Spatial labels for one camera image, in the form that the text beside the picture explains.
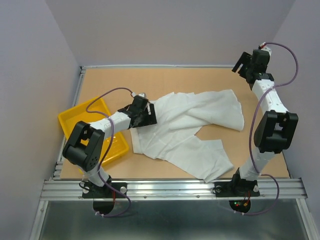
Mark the white long sleeve shirt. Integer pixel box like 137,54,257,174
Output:
130,89,245,183

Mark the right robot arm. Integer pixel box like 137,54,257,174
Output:
230,46,299,195

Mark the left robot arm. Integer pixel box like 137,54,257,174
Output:
62,94,157,197

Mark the yellow plastic tray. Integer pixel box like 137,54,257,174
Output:
58,98,130,167

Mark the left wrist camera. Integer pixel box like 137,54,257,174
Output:
131,92,147,100

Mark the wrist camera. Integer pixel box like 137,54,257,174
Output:
258,42,272,55
131,92,147,100

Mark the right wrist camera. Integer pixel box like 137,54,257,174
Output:
258,42,272,55

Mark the aluminium front rail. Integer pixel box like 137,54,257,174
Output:
40,178,308,202

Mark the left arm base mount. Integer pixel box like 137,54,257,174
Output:
78,180,128,218

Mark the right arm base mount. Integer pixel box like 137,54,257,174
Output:
212,180,260,214

